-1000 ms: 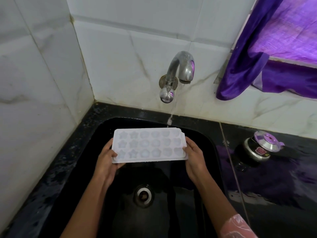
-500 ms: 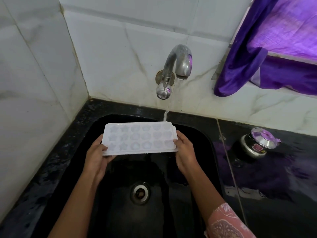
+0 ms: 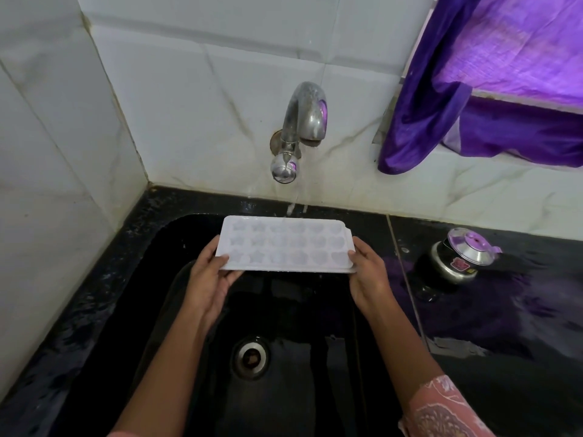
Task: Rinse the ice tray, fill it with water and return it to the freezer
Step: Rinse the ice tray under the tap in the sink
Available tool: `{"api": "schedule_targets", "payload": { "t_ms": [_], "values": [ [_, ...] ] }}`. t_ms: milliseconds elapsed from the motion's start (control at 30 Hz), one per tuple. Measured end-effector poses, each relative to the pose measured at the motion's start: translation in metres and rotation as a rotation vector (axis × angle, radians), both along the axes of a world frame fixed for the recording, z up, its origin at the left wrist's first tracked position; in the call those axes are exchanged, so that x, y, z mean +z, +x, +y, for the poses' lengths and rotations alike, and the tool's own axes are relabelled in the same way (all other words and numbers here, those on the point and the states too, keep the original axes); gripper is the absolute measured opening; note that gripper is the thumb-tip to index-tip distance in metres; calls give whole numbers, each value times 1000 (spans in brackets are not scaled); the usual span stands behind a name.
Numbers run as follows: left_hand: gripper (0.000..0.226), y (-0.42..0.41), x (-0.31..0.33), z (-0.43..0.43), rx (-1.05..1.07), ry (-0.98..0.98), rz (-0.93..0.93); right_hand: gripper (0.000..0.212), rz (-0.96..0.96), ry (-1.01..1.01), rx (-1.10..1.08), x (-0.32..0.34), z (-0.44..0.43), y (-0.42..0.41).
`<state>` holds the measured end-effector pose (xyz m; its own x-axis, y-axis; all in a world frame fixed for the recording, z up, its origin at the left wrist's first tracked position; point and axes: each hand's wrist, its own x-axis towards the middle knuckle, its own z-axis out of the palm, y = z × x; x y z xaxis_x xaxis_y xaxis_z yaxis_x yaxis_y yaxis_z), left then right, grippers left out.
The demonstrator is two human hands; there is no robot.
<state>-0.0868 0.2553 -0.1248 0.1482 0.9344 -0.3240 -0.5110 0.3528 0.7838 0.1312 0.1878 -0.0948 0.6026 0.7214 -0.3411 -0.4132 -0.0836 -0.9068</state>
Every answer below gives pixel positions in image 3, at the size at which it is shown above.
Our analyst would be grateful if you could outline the person's left forearm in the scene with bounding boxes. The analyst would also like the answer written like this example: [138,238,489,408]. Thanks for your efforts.
[110,299,218,437]

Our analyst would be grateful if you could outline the black jar with silver lid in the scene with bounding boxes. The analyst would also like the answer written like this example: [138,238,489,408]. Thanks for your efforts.
[412,227,503,302]

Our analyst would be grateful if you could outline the black kitchen sink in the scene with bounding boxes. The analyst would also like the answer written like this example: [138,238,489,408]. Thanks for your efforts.
[59,213,426,437]

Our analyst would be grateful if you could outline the white plastic ice cube tray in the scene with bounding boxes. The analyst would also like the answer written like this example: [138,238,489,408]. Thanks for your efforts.
[215,215,358,274]

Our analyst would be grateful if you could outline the person's right hand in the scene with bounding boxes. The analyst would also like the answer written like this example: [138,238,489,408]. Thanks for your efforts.
[348,236,398,320]

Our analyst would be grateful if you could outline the pink patterned sleeve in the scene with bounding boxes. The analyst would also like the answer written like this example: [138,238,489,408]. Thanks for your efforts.
[398,374,496,437]

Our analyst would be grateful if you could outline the metal sink drain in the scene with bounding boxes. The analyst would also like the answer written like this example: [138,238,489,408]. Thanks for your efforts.
[231,337,270,381]

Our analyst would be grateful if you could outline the chrome wall tap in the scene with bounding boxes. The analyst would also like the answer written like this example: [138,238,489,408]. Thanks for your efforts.
[270,82,329,184]

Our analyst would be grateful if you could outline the person's left hand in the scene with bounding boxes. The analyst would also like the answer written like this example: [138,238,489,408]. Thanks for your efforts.
[183,235,246,324]

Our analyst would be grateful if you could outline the purple curtain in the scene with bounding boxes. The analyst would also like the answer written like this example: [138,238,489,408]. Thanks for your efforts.
[377,0,583,175]

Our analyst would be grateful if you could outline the person's right forearm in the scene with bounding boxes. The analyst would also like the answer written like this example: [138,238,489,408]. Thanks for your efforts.
[364,296,445,401]

